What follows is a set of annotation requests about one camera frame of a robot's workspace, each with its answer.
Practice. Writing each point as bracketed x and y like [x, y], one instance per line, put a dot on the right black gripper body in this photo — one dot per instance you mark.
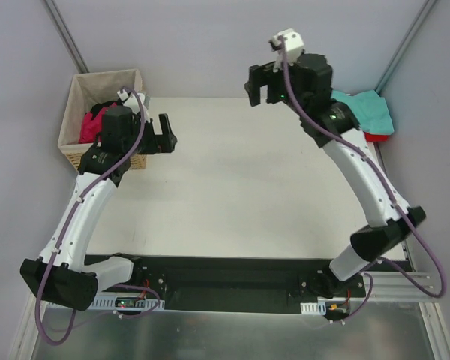
[268, 83]

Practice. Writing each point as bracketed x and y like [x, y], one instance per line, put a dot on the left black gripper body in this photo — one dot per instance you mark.
[156, 140]

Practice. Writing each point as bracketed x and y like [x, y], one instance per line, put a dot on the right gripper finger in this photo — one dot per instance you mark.
[253, 91]
[258, 76]

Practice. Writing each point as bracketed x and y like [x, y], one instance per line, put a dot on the black t shirt with flower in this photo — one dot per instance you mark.
[100, 106]

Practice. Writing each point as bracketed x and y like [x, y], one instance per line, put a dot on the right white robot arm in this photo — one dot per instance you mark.
[335, 129]

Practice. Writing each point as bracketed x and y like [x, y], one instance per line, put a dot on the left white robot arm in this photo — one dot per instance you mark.
[60, 275]

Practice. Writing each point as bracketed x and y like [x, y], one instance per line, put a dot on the magenta t shirt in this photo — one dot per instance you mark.
[91, 127]

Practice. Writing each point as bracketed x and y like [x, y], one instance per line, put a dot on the teal folded t shirt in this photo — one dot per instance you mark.
[370, 109]

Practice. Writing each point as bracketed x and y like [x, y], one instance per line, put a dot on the wicker basket with liner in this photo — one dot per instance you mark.
[86, 90]

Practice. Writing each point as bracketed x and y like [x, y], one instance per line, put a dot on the red folded t shirt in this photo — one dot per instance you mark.
[375, 138]

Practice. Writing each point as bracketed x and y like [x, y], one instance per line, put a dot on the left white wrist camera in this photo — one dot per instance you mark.
[130, 101]

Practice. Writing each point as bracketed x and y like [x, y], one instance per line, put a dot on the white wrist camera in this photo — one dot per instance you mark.
[130, 101]
[287, 42]

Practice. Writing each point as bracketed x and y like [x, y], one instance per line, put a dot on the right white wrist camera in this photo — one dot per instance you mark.
[287, 42]

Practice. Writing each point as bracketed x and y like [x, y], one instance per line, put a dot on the left corner aluminium post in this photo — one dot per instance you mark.
[65, 34]

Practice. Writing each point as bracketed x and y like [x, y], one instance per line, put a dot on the corner aluminium post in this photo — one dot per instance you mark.
[418, 21]
[65, 34]

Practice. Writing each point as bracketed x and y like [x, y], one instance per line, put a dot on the right corner aluminium post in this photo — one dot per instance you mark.
[418, 21]

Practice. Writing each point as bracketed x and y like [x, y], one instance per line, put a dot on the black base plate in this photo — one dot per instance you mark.
[227, 284]

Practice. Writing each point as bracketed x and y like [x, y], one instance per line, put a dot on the left grey cable duct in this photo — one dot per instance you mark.
[114, 302]

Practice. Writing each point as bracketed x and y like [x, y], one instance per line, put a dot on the grey cable duct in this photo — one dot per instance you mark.
[323, 307]
[114, 302]

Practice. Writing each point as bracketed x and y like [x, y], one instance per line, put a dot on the aluminium rail frame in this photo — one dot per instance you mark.
[391, 286]

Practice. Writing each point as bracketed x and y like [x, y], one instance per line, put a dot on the right grey cable duct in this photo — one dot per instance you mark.
[323, 307]

